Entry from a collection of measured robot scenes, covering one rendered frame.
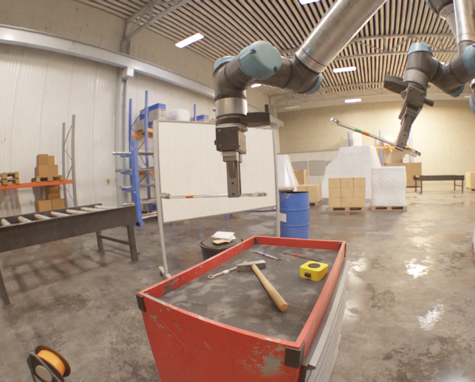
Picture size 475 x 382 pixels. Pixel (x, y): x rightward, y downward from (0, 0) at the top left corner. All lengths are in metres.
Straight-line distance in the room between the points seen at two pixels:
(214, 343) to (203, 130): 2.76
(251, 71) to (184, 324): 0.57
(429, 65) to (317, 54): 0.37
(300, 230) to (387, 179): 4.13
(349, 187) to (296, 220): 3.56
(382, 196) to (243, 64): 7.49
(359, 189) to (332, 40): 7.20
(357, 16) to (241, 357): 0.72
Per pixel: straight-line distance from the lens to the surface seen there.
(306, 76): 0.55
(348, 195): 7.62
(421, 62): 0.75
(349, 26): 0.52
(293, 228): 4.39
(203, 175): 3.02
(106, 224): 3.58
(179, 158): 2.91
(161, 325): 0.70
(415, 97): 0.66
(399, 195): 7.87
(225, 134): 0.50
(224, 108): 0.54
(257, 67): 0.46
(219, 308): 0.67
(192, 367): 0.71
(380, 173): 7.78
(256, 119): 0.53
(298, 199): 4.31
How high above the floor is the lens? 1.25
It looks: 4 degrees down
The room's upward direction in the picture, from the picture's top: 3 degrees counter-clockwise
